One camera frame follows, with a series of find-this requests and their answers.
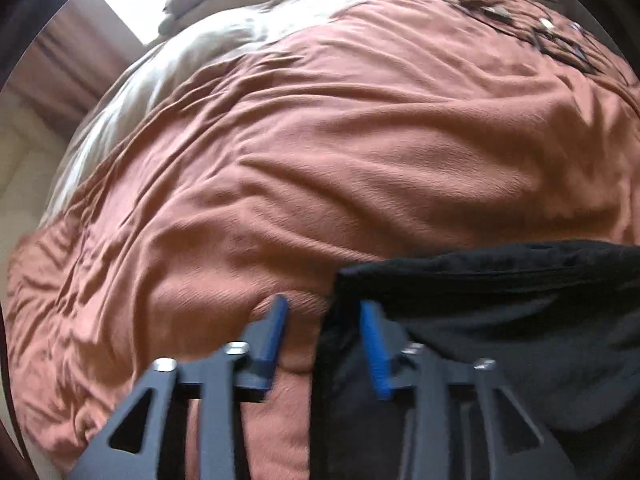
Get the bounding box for beige duvet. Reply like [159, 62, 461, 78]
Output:
[40, 0, 451, 226]

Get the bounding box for scattered small dark clips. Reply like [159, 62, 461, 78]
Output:
[450, 0, 606, 76]

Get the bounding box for black pants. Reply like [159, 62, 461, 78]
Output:
[310, 240, 640, 480]

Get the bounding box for pink curtain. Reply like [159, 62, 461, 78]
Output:
[5, 5, 146, 131]

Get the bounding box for rust orange blanket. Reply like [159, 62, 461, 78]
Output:
[5, 0, 640, 480]

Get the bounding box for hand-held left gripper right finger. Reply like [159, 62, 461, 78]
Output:
[359, 300, 583, 480]

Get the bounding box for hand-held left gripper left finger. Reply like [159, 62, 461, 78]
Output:
[67, 295, 290, 480]

